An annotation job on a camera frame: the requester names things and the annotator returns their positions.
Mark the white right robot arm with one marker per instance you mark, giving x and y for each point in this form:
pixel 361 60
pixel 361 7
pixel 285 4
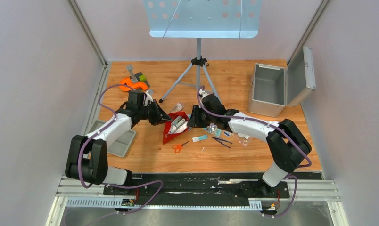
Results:
pixel 287 145

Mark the blue white sachet lower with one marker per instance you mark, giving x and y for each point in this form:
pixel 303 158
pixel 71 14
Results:
pixel 200 138

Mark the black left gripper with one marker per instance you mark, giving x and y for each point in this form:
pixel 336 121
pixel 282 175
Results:
pixel 160 117

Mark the grey plastic tray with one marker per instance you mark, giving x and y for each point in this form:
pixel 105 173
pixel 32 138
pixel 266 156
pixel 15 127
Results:
pixel 122 145

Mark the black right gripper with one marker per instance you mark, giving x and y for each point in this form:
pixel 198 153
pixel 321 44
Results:
pixel 194 121

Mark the white pads zip bag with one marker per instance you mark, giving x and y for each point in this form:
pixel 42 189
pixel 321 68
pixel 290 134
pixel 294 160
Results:
pixel 243 139

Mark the white bandage roll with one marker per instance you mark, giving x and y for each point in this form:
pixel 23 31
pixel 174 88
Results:
pixel 174 126

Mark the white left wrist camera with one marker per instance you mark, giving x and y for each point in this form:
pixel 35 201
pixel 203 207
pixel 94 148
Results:
pixel 149 96

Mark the red first aid pouch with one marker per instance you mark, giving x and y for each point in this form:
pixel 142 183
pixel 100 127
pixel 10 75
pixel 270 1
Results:
pixel 174 117

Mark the blue music stand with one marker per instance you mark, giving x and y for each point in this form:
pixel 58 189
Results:
pixel 202 19

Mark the white gauze pad bag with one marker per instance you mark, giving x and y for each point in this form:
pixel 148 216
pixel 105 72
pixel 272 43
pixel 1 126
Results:
pixel 182 127

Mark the cotton swabs bag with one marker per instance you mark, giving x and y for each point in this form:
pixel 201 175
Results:
pixel 177 108

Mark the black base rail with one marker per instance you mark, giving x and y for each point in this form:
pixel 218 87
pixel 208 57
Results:
pixel 200 189

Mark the orange grey toy fixture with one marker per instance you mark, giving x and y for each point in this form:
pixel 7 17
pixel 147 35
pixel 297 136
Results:
pixel 135 80

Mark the adhesive tape pack blue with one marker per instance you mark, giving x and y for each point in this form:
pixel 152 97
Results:
pixel 213 129

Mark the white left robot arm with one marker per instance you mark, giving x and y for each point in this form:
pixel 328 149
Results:
pixel 87 158

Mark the blue plastic tweezers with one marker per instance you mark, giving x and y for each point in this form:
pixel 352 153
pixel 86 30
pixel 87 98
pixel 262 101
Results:
pixel 223 142

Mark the orange handled scissors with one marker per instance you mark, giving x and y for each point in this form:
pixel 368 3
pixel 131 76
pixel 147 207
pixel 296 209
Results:
pixel 177 148

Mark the grey metal case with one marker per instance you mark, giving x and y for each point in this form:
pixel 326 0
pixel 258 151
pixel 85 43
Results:
pixel 273 88

